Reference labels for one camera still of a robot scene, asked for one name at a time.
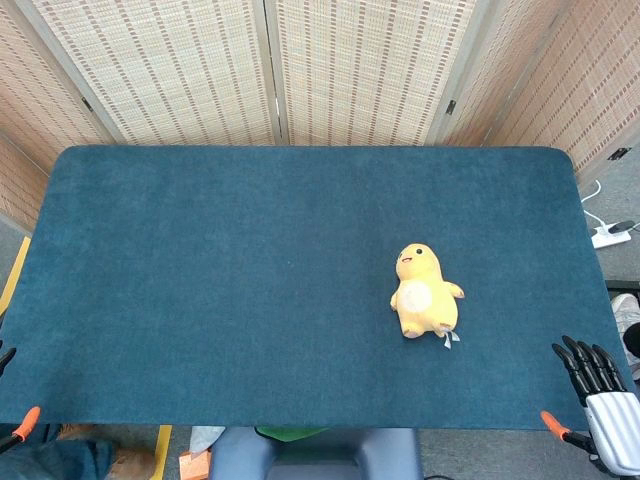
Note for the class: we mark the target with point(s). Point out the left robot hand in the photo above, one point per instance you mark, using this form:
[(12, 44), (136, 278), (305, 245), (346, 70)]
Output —
[(27, 422)]

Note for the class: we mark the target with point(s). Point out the black equipment box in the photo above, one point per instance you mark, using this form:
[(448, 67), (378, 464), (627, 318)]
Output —
[(622, 285)]

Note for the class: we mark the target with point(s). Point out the white power strip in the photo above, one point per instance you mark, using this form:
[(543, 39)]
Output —
[(610, 239)]

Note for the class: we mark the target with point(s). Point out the woven folding screen panel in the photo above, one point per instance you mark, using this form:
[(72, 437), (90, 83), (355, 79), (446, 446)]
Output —
[(590, 85), (30, 75), (165, 70), (17, 185), (370, 70), (500, 75)]

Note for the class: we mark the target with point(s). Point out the orange foam block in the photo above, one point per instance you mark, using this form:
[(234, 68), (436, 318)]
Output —
[(192, 466)]

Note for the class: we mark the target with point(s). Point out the black power plug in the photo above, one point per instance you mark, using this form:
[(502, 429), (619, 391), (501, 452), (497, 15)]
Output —
[(621, 226)]

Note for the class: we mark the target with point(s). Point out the white sneaker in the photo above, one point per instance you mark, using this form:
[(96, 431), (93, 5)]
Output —
[(625, 315)]

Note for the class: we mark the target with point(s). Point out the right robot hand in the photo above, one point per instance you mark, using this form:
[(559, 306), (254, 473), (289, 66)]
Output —
[(612, 425)]

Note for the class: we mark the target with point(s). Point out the blue-grey robot torso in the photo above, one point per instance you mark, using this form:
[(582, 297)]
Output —
[(310, 457)]

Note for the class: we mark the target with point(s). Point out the yellow plush duck toy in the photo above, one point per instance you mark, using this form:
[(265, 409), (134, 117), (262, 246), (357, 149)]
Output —
[(425, 300)]

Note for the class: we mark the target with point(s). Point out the yellow floor tape strip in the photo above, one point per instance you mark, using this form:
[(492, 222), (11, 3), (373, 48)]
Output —
[(17, 270)]

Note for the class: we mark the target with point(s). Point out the green cloth piece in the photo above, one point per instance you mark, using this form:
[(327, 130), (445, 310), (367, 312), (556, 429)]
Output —
[(292, 432)]

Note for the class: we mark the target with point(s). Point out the grey cloth piece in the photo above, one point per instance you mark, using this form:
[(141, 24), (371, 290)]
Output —
[(202, 437)]

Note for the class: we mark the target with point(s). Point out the blue table cloth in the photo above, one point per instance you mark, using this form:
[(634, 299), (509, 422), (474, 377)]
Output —
[(250, 280)]

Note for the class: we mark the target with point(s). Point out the teal crumpled cloth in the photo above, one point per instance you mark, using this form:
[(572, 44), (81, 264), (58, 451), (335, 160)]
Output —
[(55, 457)]

